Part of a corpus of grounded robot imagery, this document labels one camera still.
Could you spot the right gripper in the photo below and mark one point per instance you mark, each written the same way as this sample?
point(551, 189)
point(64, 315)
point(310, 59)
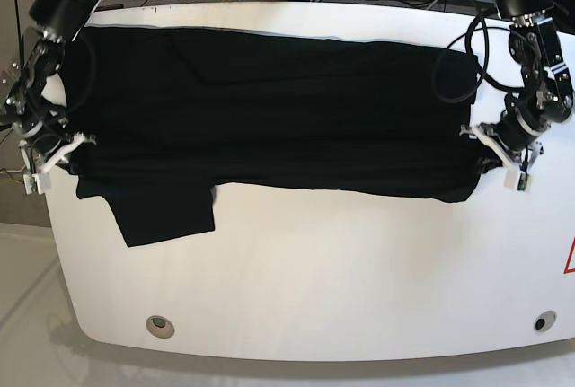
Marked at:
point(40, 138)

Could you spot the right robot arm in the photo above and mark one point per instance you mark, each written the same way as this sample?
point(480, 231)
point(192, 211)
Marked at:
point(41, 49)

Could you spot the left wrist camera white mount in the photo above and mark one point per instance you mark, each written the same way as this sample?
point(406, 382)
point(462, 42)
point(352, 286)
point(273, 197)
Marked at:
point(519, 163)

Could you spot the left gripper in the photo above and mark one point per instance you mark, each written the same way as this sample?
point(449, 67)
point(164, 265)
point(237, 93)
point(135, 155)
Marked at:
point(515, 133)

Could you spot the table grommet hole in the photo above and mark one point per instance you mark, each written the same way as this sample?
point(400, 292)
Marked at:
point(160, 327)
point(545, 321)

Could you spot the red triangle sticker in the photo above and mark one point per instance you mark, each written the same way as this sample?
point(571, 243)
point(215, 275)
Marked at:
point(570, 263)

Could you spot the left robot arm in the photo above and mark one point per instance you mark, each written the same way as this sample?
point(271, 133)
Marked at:
point(545, 98)

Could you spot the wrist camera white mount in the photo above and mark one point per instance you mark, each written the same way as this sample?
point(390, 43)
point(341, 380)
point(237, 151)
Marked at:
point(519, 163)
point(36, 179)

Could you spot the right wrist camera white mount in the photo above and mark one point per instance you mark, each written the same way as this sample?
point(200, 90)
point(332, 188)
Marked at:
point(36, 179)

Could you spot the black T-shirt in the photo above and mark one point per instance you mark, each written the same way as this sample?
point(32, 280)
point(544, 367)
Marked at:
point(179, 112)

